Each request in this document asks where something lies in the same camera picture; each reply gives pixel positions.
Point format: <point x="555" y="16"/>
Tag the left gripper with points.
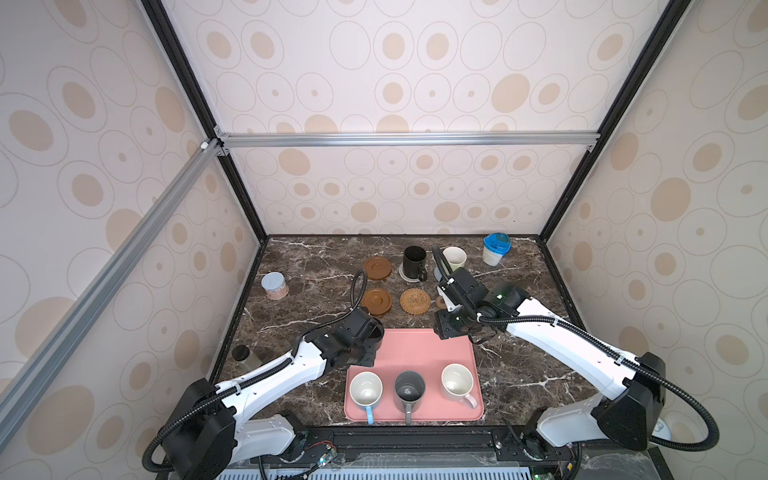
<point x="369" y="359"/>

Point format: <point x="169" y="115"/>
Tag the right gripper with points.
<point x="443" y="331"/>

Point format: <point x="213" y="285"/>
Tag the green mug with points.
<point x="455" y="256"/>

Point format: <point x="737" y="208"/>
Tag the rattan coaster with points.
<point x="415" y="301"/>

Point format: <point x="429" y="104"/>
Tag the black mug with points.
<point x="375" y="336"/>
<point x="414" y="261"/>

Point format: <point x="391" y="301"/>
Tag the dark wooden coaster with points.
<point x="377" y="268"/>

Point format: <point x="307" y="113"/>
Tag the white woven coaster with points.
<point x="407" y="279"/>

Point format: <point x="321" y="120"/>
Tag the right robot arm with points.
<point x="631" y="389"/>

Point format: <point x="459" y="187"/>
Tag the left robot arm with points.
<point x="214" y="426"/>

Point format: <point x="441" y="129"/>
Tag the white cup blue lid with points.
<point x="495" y="247"/>

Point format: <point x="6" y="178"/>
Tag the pink tray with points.
<point x="422" y="351"/>

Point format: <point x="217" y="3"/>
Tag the grey mug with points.
<point x="410" y="388"/>

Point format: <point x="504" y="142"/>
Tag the small jar dark lid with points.
<point x="245" y="357"/>

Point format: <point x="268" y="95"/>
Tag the green can white lid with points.
<point x="662" y="430"/>

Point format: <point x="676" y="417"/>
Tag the horizontal aluminium bar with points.
<point x="573" y="137"/>

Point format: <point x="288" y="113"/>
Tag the diagonal aluminium bar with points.
<point x="48" y="360"/>

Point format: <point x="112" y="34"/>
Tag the white mug blue handle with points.
<point x="366" y="390"/>

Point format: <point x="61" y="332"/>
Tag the white mug pink handle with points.
<point x="457" y="384"/>

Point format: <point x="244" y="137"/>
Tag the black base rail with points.
<point x="445" y="452"/>

